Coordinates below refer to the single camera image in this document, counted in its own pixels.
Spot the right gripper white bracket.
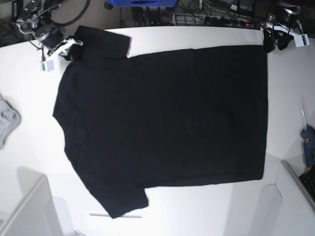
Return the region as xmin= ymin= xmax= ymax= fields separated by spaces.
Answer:
xmin=47 ymin=38 xmax=83 ymax=58

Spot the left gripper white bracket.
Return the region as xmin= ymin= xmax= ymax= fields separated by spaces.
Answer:
xmin=260 ymin=22 xmax=302 ymax=34

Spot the black T-shirt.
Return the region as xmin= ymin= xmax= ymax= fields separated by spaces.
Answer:
xmin=53 ymin=26 xmax=268 ymax=218

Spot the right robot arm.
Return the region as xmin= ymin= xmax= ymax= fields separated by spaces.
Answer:
xmin=16 ymin=0 xmax=300 ymax=37

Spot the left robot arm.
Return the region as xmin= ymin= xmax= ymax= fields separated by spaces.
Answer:
xmin=260 ymin=0 xmax=303 ymax=36

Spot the blue box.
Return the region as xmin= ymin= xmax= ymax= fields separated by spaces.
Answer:
xmin=109 ymin=0 xmax=177 ymax=7

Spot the grey cloth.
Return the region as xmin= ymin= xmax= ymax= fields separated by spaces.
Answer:
xmin=0 ymin=96 xmax=21 ymax=149

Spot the blue glue gun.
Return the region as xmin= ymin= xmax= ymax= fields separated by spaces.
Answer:
xmin=300 ymin=101 xmax=315 ymax=168

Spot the black keyboard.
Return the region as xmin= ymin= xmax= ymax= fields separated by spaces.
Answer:
xmin=299 ymin=165 xmax=315 ymax=204

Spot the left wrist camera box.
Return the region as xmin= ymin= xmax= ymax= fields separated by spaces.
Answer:
xmin=294 ymin=34 xmax=310 ymax=48

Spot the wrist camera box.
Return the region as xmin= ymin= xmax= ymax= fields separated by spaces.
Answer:
xmin=40 ymin=60 xmax=55 ymax=72
xmin=294 ymin=34 xmax=310 ymax=48

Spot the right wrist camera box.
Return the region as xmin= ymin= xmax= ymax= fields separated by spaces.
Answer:
xmin=40 ymin=60 xmax=55 ymax=72

